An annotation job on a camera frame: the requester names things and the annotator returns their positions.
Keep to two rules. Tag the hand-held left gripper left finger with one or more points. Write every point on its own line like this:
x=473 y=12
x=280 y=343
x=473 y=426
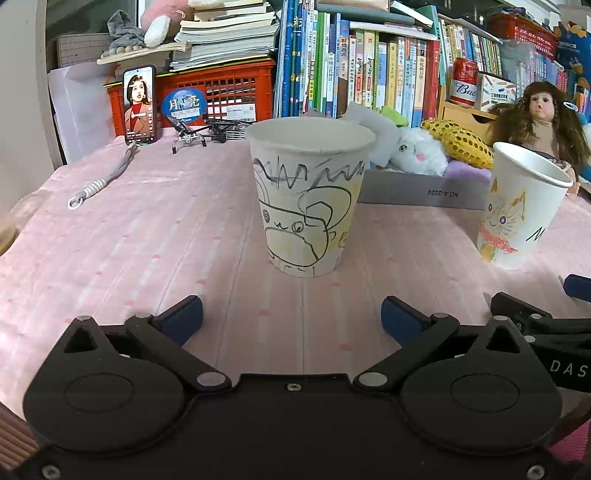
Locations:
x=182 y=318

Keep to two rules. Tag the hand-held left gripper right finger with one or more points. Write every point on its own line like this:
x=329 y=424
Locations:
x=399 y=319

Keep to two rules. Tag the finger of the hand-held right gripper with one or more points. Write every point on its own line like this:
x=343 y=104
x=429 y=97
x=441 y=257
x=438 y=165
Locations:
x=579 y=287
x=519 y=311

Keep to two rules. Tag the white cardboard box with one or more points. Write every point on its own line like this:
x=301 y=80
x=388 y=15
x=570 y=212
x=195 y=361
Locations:
x=415 y=189

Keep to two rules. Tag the purple plush toy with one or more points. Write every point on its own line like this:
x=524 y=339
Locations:
x=466 y=170

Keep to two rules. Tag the gold sequin pouch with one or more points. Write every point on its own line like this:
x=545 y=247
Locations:
x=461 y=143

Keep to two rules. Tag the green scrunchie with bell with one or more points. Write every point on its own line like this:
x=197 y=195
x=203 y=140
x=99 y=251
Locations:
x=395 y=116

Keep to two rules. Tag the pink knitted fabric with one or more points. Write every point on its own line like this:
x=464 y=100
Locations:
x=575 y=450

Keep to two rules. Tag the paper cup with cat drawing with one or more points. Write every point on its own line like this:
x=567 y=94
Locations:
x=512 y=217

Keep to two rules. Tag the paper cup with mouse drawing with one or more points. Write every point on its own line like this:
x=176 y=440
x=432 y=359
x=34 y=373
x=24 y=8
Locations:
x=304 y=207

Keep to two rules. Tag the brown-haired doll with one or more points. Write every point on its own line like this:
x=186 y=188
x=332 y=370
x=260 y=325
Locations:
x=545 y=110

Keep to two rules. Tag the miniature metal shopping cart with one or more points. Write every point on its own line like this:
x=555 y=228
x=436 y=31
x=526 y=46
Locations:
x=184 y=138

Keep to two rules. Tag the wooden desk drawer organizer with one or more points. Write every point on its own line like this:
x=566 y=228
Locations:
x=457 y=113

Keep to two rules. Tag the small white printed carton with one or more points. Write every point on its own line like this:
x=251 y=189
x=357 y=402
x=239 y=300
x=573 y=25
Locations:
x=496 y=92

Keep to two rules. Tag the round blue sticker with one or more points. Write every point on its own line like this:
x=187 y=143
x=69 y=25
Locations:
x=182 y=106

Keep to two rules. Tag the smartphone with lit screen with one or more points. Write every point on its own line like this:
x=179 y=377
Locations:
x=141 y=106

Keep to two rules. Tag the white paper bag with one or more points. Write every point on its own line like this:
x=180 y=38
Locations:
x=78 y=115

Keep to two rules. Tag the red beer can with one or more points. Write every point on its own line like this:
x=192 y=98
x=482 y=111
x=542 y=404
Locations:
x=464 y=85

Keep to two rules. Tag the red plastic crate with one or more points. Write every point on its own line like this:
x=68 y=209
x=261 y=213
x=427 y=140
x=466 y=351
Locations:
x=231 y=87

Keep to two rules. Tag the blue printed carton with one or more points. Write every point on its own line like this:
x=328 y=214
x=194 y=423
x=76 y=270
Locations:
x=575 y=46

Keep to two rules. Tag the row of upright picture books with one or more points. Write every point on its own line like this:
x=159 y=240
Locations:
x=360 y=69

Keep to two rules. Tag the row of slim paperback books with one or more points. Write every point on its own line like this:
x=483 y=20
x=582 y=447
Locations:
x=480 y=50

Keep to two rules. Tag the red mesh basket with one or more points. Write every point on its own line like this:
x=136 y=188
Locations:
x=521 y=32

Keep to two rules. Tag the stack of lying books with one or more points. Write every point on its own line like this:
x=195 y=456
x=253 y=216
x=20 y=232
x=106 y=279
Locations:
x=226 y=37

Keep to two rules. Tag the grey grid board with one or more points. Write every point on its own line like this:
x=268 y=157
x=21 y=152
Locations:
x=81 y=50

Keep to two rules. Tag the pink and white plush toy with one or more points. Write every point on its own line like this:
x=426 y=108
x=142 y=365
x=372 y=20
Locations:
x=159 y=27

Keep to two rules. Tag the grey cloth toy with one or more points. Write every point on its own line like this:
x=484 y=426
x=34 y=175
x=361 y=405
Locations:
x=122 y=32

